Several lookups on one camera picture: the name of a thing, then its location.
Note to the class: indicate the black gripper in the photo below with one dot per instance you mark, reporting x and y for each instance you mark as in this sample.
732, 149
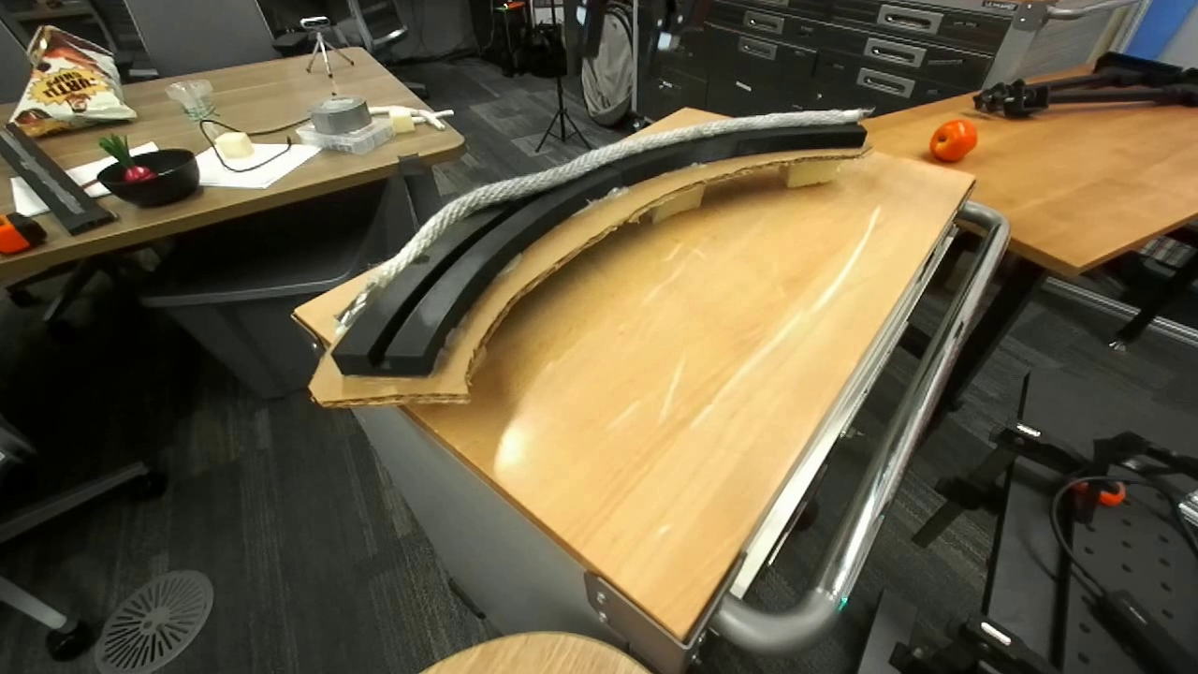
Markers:
666, 58

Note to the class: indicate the black curved grooved board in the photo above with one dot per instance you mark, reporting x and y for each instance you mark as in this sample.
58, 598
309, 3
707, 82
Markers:
414, 325

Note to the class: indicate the blue board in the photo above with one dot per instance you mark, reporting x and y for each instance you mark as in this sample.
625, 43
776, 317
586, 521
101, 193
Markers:
1166, 24

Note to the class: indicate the black tripod stand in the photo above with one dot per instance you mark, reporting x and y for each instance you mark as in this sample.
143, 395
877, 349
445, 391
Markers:
561, 119

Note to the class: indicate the dark drawer cabinet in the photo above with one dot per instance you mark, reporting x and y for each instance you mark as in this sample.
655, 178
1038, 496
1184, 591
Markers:
874, 58

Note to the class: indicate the orange fruit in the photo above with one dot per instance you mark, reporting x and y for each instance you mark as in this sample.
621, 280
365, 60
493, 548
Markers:
951, 141

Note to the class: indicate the grey tape roll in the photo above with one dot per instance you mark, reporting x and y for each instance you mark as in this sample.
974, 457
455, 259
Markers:
339, 119

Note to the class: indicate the small tabletop tripod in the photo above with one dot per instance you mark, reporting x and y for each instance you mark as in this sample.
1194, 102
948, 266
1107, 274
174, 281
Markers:
323, 43

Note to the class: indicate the black folded tripod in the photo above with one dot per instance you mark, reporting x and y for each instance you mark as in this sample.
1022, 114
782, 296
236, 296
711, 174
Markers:
1014, 94

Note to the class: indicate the white paper sheet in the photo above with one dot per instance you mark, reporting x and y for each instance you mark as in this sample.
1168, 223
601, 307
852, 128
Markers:
267, 170

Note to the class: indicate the wooden desk black legs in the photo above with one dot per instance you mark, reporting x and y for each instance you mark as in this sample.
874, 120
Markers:
1088, 189

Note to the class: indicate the cream round object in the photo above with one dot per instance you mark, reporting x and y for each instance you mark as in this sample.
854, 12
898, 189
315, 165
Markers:
232, 145

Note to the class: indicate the grey office chair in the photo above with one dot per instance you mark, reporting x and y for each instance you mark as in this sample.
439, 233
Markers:
201, 33

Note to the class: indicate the clear plastic wrap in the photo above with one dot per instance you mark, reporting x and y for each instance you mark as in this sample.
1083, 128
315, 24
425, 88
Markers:
189, 98

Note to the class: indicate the black bowl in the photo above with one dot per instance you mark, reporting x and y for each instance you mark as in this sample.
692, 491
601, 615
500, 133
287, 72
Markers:
168, 178

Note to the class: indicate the black floor stand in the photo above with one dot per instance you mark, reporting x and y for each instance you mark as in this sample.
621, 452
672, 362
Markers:
1014, 437

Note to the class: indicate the wood topped metal cart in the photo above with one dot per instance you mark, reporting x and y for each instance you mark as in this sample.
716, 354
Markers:
500, 548

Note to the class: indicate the long wooden office desk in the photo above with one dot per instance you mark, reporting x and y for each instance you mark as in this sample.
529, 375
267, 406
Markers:
152, 223

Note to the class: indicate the red toy vegetable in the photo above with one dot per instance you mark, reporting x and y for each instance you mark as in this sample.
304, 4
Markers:
136, 174

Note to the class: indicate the snack chip bag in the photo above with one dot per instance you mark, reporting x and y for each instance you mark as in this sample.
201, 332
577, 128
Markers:
70, 88

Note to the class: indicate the round wooden stool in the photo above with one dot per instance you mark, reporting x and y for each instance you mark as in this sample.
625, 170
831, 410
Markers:
535, 656

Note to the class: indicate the black long flat bar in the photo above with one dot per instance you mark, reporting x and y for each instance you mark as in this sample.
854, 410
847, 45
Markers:
50, 180

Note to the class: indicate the black perforated breadboard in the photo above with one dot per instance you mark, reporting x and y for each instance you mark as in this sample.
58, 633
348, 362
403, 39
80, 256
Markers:
1124, 548

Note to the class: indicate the orange round object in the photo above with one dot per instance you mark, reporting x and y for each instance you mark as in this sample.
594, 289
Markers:
10, 233

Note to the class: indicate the office chair base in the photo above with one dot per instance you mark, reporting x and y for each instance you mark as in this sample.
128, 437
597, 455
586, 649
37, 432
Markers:
87, 487

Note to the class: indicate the grey round floor disc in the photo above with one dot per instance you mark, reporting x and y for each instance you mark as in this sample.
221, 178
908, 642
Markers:
152, 622

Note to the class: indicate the grey desk pedestal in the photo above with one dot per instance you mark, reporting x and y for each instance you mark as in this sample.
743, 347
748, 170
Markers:
247, 325

